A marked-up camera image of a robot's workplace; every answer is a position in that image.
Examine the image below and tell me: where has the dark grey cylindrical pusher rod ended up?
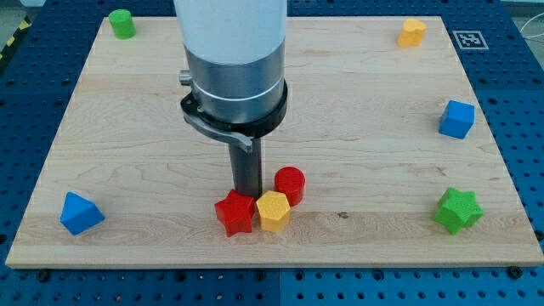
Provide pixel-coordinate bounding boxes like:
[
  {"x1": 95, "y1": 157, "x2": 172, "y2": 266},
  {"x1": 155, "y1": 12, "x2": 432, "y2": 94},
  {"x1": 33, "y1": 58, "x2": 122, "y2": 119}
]
[{"x1": 229, "y1": 139, "x2": 263, "y2": 198}]

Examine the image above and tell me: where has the black flange ring with lever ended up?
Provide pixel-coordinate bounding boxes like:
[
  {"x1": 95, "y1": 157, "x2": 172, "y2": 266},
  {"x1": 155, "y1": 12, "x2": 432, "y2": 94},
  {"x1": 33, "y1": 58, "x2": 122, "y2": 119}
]
[{"x1": 179, "y1": 80, "x2": 288, "y2": 153}]

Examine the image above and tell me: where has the red star block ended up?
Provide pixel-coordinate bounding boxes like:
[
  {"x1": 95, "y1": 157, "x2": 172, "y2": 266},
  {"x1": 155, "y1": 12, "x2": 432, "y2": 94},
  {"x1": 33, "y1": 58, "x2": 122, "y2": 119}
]
[{"x1": 214, "y1": 190, "x2": 255, "y2": 237}]

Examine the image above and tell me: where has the yellow hexagon block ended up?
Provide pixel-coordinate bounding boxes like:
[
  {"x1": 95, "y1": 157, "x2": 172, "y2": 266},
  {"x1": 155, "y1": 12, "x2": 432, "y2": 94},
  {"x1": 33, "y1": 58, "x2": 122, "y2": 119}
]
[{"x1": 257, "y1": 190, "x2": 291, "y2": 233}]

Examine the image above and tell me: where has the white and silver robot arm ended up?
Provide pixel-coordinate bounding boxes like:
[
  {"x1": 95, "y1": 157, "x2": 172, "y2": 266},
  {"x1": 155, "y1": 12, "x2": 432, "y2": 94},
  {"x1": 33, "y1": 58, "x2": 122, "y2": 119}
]
[{"x1": 173, "y1": 0, "x2": 288, "y2": 197}]

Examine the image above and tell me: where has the green star block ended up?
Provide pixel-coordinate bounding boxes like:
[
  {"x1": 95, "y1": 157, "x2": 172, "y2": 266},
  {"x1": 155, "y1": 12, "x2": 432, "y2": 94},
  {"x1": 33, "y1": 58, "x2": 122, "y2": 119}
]
[{"x1": 433, "y1": 187, "x2": 485, "y2": 235}]

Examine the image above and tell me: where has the red cylinder block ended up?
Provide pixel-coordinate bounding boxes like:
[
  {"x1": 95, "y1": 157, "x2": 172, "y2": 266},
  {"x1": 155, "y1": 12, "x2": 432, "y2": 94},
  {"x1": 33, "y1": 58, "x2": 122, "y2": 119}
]
[{"x1": 274, "y1": 167, "x2": 306, "y2": 207}]

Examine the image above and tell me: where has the light wooden board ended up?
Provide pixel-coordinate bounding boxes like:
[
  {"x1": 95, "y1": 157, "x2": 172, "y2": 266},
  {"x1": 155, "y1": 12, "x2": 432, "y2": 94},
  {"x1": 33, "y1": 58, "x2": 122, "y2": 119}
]
[{"x1": 6, "y1": 17, "x2": 543, "y2": 269}]

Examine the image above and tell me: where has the green cylinder block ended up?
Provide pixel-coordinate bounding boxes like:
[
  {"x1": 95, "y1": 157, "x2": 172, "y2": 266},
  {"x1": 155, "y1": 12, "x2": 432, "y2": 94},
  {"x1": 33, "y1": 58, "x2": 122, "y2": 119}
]
[{"x1": 108, "y1": 8, "x2": 136, "y2": 39}]

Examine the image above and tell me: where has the blue triangle block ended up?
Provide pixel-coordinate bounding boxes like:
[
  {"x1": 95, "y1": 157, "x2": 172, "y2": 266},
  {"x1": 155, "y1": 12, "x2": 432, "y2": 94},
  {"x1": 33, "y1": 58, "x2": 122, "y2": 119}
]
[{"x1": 59, "y1": 192, "x2": 105, "y2": 235}]

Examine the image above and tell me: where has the blue cube block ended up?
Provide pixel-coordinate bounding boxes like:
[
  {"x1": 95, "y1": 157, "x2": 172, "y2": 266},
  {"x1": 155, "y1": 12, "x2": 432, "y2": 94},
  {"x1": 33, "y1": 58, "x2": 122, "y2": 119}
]
[{"x1": 439, "y1": 100, "x2": 475, "y2": 139}]

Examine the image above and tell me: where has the white fiducial marker tag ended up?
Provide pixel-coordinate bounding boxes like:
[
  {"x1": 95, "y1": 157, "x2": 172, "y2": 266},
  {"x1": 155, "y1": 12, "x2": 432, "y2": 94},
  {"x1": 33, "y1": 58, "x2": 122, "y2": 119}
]
[{"x1": 452, "y1": 31, "x2": 489, "y2": 50}]

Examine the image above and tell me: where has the white cable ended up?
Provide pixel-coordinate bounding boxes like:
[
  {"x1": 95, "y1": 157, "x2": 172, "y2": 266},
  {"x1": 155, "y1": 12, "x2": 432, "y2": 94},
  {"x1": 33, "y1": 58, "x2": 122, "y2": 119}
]
[{"x1": 518, "y1": 11, "x2": 544, "y2": 43}]

